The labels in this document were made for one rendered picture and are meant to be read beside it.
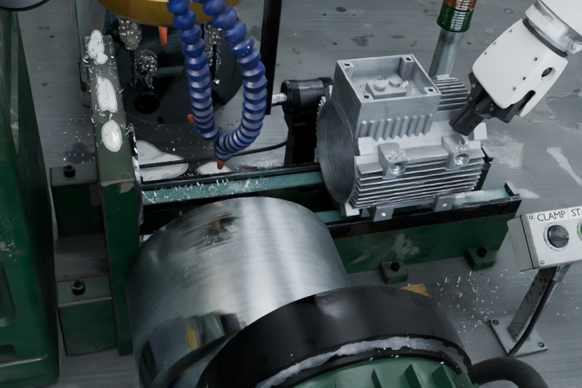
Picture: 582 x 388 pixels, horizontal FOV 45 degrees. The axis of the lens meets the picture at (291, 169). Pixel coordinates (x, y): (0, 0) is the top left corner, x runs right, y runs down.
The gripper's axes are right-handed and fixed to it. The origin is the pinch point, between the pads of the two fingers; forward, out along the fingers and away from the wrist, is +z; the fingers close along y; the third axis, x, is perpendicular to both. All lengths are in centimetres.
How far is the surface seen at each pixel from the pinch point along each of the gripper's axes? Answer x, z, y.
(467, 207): -12.8, 12.7, -1.2
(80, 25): 39, 36, 49
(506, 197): -19.3, 8.9, -0.4
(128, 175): 43.6, 20.2, -8.4
